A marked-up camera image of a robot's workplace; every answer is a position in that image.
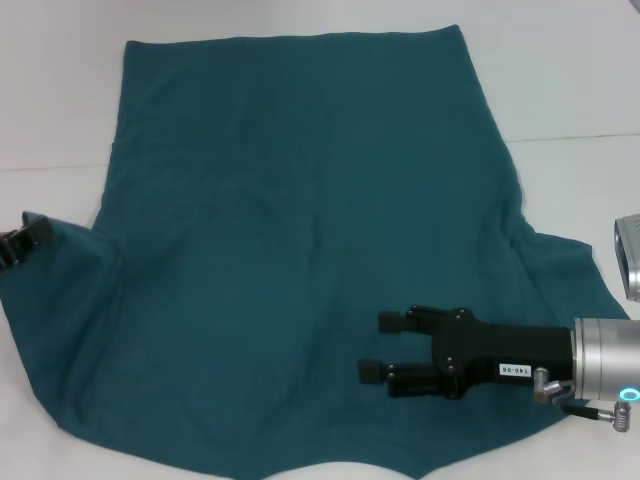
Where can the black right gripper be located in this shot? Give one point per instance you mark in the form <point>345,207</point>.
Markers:
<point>500,355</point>

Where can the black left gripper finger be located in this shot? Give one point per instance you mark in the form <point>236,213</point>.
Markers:
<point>32,235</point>

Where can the teal blue shirt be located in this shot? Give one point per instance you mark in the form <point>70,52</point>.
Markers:
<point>300,225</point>

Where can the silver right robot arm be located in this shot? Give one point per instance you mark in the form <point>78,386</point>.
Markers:
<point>605,357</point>

